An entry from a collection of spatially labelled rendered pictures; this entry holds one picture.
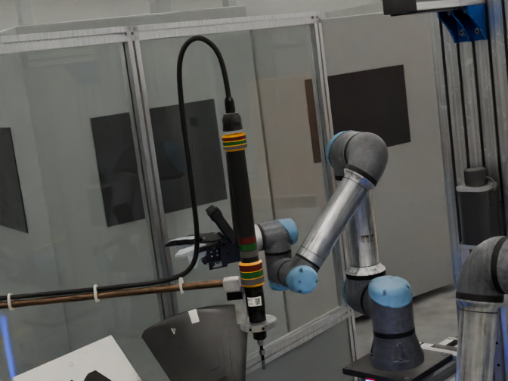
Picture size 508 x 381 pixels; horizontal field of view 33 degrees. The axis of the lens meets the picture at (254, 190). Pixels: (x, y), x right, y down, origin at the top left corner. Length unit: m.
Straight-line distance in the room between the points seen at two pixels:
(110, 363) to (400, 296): 0.85
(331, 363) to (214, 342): 1.38
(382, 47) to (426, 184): 1.07
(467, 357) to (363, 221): 0.76
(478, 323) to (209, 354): 0.54
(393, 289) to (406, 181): 3.86
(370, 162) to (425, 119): 4.04
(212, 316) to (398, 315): 0.74
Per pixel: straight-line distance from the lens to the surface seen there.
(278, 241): 2.35
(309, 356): 2.98
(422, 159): 6.31
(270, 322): 1.61
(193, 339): 1.76
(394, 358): 2.41
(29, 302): 1.71
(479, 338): 1.80
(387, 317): 2.39
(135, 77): 2.35
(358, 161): 2.30
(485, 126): 2.30
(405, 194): 6.21
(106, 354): 1.92
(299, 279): 2.24
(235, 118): 1.54
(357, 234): 2.46
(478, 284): 1.78
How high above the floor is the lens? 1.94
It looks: 9 degrees down
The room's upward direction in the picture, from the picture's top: 7 degrees counter-clockwise
